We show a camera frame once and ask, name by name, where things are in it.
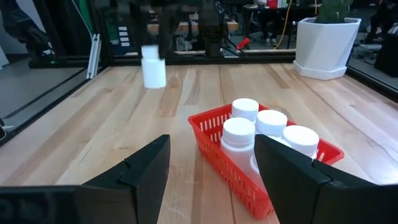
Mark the red tool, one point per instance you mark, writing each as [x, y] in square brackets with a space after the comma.
[242, 43]

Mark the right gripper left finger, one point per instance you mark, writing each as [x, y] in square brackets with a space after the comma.
[140, 186]

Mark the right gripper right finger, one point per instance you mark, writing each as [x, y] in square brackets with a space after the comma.
[295, 186]

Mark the white hexagonal planter pot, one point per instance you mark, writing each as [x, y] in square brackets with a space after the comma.
[323, 49]

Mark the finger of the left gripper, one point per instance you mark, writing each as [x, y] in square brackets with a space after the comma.
[168, 34]
[140, 25]

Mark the green cactus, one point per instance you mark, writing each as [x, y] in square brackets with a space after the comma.
[332, 11]

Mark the white plastic pill bottle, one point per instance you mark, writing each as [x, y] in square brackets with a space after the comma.
[271, 123]
[301, 140]
[238, 133]
[154, 73]
[245, 109]

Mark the red plastic basket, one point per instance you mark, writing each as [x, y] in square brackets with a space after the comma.
[217, 161]

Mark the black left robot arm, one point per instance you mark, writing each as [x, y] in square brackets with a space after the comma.
[211, 31]

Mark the silver aluminium bar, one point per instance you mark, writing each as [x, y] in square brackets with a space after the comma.
[93, 56]

